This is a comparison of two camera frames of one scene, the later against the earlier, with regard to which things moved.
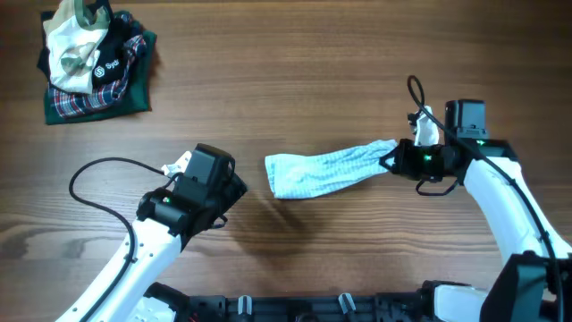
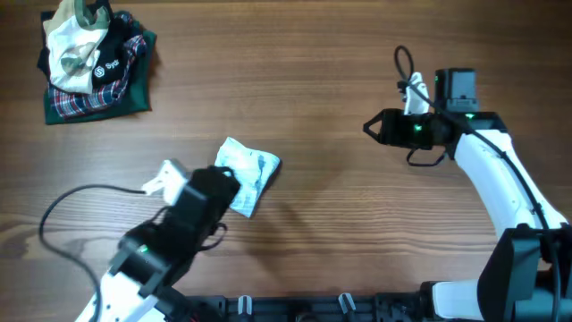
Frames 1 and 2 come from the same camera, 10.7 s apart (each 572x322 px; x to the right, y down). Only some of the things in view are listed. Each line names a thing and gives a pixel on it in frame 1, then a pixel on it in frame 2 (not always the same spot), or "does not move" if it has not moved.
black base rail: [416, 307] does not move
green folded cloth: [135, 97] does not move
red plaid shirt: [67, 105] does not move
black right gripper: [403, 165] to [391, 128]
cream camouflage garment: [73, 45] does not move
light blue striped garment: [293, 175] to [252, 168]
